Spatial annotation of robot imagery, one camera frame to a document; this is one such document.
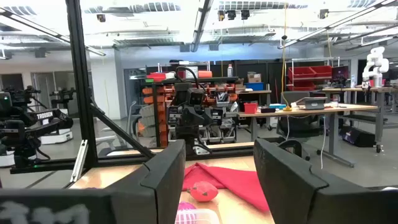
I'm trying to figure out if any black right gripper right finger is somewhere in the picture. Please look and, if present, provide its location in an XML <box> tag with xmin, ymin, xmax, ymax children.
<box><xmin>253</xmin><ymin>138</ymin><xmax>398</xmax><ymax>224</ymax></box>

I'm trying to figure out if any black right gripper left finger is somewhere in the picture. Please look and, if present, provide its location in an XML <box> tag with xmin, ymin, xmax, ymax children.
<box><xmin>104</xmin><ymin>139</ymin><xmax>187</xmax><ymax>224</ymax></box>

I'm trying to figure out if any purple white onion toy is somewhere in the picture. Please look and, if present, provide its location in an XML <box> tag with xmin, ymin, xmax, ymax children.
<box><xmin>176</xmin><ymin>201</ymin><xmax>197</xmax><ymax>224</ymax></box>

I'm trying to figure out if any pink dragon fruit toy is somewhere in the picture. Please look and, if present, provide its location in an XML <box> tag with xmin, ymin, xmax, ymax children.
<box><xmin>188</xmin><ymin>181</ymin><xmax>219</xmax><ymax>203</ymax></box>

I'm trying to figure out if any clear plastic tupperware container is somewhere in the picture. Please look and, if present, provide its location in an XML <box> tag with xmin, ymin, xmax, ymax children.
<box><xmin>175</xmin><ymin>208</ymin><xmax>221</xmax><ymax>224</ymax></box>

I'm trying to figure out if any rack of orange bins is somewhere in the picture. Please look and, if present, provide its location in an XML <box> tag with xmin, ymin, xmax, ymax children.
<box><xmin>141</xmin><ymin>83</ymin><xmax>170</xmax><ymax>147</ymax></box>

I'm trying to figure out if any red cloth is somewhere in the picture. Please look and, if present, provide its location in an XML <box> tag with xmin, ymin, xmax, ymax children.
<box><xmin>182</xmin><ymin>162</ymin><xmax>270</xmax><ymax>213</ymax></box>

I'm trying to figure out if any small red bin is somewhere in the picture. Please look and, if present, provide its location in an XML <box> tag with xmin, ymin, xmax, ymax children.
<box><xmin>243</xmin><ymin>102</ymin><xmax>258</xmax><ymax>114</ymax></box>

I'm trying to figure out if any blue box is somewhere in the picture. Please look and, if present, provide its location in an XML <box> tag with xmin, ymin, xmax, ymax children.
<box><xmin>244</xmin><ymin>82</ymin><xmax>264</xmax><ymax>91</ymax></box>

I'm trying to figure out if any black office chair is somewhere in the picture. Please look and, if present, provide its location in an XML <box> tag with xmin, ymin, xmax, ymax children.
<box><xmin>275</xmin><ymin>91</ymin><xmax>323</xmax><ymax>139</ymax></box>

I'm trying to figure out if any black bag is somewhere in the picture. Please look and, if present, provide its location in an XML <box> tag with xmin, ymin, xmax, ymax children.
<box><xmin>340</xmin><ymin>126</ymin><xmax>377</xmax><ymax>147</ymax></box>

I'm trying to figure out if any grey laptop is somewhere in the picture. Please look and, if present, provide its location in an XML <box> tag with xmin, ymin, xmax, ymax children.
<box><xmin>298</xmin><ymin>96</ymin><xmax>328</xmax><ymax>111</ymax></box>

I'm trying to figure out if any wooden desk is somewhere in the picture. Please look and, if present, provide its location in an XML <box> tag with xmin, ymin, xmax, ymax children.
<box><xmin>238</xmin><ymin>103</ymin><xmax>379</xmax><ymax>169</ymax></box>

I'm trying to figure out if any metal rack with red bins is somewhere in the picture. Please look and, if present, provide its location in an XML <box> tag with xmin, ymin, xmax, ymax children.
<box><xmin>287</xmin><ymin>57</ymin><xmax>340</xmax><ymax>91</ymax></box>

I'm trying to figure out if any grey metal workbench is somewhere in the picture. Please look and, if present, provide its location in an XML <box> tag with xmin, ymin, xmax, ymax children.
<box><xmin>322</xmin><ymin>85</ymin><xmax>398</xmax><ymax>153</ymax></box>

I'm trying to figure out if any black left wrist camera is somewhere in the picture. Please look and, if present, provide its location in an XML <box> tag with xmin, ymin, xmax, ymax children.
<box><xmin>188</xmin><ymin>88</ymin><xmax>206</xmax><ymax>106</ymax></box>

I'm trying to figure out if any silver metal bracket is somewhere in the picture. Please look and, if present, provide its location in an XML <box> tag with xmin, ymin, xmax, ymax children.
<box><xmin>70</xmin><ymin>139</ymin><xmax>89</xmax><ymax>183</ymax></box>

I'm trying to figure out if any yellow hanging cable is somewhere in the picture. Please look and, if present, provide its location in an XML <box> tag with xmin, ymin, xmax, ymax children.
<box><xmin>280</xmin><ymin>0</ymin><xmax>293</xmax><ymax>112</ymax></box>

